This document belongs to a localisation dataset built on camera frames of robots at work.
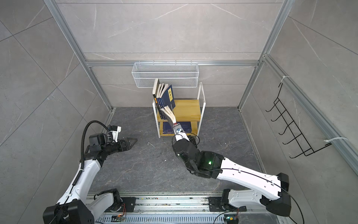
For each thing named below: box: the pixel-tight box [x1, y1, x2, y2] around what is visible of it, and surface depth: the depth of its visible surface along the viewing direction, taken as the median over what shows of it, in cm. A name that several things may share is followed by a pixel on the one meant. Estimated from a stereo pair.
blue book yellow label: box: [160, 84, 176, 111], surface depth 83 cm
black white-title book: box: [159, 105, 177, 126], surface depth 64 cm
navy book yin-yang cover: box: [158, 83, 169, 113], surface depth 77 cm
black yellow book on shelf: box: [152, 77, 163, 120], surface depth 77 cm
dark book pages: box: [156, 83, 165, 120], surface depth 76 cm
